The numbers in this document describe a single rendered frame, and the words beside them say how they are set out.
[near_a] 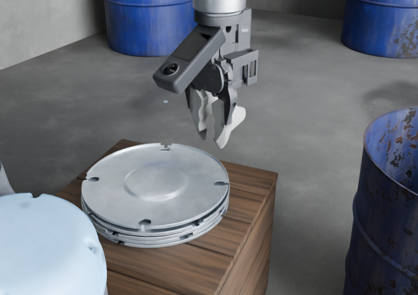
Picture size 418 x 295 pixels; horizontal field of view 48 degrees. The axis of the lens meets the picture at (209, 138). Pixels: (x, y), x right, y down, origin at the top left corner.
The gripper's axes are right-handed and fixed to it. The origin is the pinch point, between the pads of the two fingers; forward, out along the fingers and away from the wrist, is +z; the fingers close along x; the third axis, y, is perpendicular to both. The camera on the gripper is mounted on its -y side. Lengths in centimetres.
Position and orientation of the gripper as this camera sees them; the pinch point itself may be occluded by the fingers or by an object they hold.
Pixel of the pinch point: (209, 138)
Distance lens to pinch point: 75.1
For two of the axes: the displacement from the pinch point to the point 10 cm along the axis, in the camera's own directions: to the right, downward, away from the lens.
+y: 7.0, -3.5, 6.2
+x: -7.1, -3.4, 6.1
